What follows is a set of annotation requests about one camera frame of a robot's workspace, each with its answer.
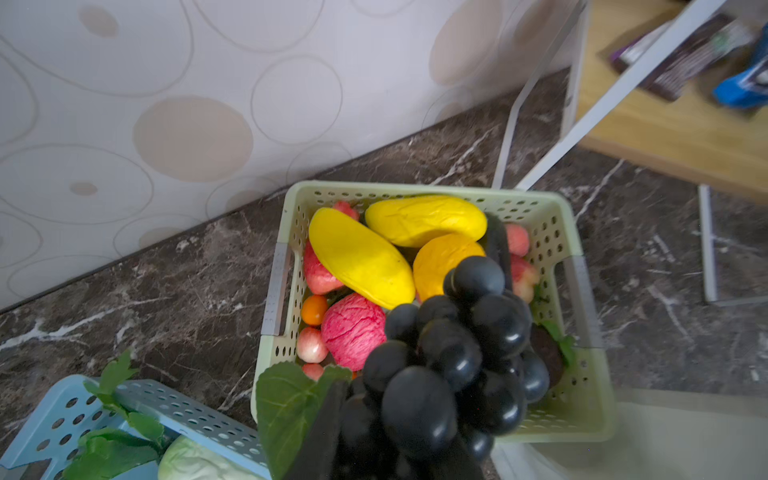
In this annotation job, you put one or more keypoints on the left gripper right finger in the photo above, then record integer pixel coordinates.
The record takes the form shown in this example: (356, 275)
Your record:
(455, 463)

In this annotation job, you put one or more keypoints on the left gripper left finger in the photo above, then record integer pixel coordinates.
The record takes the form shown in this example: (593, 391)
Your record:
(317, 454)

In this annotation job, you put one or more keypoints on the green grape leaf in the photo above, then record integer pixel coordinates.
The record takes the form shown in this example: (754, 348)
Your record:
(287, 403)

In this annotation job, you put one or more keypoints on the black grapes bunch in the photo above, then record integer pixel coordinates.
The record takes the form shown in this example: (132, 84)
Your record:
(458, 365)

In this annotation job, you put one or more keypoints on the blue plastic vegetable basket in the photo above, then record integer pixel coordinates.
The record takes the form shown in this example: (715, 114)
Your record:
(68, 411)

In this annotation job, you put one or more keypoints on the white grocery bag yellow handles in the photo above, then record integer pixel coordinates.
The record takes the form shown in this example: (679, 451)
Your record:
(660, 435)

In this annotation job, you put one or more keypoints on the green cabbage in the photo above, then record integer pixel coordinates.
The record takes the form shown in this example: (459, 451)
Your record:
(187, 460)

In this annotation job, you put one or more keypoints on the green plastic fruit basket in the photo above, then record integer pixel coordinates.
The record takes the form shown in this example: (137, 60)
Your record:
(581, 407)

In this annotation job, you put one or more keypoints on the pink dragon fruit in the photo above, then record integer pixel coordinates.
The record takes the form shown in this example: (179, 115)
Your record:
(351, 328)

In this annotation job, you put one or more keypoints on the dark brown passion fruit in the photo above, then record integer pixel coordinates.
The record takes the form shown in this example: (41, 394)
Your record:
(548, 350)

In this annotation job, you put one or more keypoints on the red apple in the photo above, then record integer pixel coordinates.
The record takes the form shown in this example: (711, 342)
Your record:
(525, 278)

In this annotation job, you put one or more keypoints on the yellow mango front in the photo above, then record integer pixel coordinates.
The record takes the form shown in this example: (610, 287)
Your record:
(361, 259)

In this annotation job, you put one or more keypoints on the yellow mango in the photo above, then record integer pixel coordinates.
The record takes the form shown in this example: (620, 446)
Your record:
(361, 259)
(413, 222)

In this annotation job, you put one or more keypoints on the wrinkled yellow orange fruit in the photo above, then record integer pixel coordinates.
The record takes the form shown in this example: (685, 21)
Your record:
(436, 258)

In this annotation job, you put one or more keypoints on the dark eggplant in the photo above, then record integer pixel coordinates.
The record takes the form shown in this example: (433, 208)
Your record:
(495, 244)

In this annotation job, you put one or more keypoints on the small red peach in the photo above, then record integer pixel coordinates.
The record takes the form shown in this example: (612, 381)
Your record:
(518, 239)

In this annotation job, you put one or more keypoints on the yellow mango back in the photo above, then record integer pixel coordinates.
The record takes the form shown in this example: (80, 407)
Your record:
(413, 222)

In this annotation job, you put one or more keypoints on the blue oreo packet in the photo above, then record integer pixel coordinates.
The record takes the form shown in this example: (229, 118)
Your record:
(748, 89)

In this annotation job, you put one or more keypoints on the dark chocolate bar packet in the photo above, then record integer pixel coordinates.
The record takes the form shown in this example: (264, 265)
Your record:
(718, 37)

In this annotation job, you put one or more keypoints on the wooden shelf white frame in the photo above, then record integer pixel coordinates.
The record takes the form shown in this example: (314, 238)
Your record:
(618, 44)

